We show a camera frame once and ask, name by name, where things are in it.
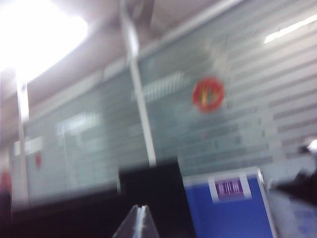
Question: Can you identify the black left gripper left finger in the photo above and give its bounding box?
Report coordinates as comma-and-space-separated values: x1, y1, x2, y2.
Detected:
112, 205, 143, 238

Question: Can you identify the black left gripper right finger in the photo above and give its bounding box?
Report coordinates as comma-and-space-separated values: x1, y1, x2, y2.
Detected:
141, 205, 159, 238

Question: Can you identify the large black computer monitor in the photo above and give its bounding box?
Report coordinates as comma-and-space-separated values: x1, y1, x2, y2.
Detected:
0, 156, 196, 238

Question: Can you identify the bright ceiling light panel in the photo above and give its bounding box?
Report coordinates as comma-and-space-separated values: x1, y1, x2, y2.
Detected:
0, 0, 89, 72

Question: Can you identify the purple white label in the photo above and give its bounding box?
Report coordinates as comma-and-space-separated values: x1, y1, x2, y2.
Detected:
209, 175, 252, 203

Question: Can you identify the white glass wall post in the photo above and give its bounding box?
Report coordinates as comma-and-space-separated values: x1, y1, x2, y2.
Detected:
14, 69, 30, 201
118, 0, 157, 167

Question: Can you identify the blue partition with label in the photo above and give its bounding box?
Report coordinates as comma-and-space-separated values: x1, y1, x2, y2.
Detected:
183, 167, 277, 238

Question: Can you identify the round red wall sticker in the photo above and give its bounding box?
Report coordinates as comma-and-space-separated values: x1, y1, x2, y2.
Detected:
192, 76, 225, 114

